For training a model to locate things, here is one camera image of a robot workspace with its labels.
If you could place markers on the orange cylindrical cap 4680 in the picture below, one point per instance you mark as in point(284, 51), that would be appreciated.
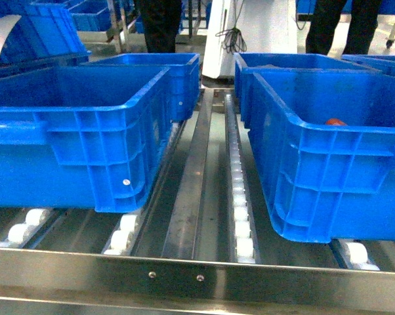
point(335, 122)

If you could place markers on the white robot base pillar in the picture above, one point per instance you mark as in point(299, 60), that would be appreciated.
point(266, 27)

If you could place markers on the stainless steel roller shelf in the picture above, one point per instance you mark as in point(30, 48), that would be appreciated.
point(202, 244)

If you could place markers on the rear left blue bin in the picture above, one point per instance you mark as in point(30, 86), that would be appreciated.
point(184, 79)

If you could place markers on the blue bin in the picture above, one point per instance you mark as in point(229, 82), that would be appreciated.
point(184, 79)
point(88, 137)
point(250, 61)
point(324, 182)

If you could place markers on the front left blue bin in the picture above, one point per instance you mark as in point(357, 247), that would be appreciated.
point(88, 137)

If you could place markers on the rear right blue bin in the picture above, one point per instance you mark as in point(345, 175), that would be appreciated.
point(250, 61)

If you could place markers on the front right blue bin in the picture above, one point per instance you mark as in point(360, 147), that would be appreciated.
point(324, 182)

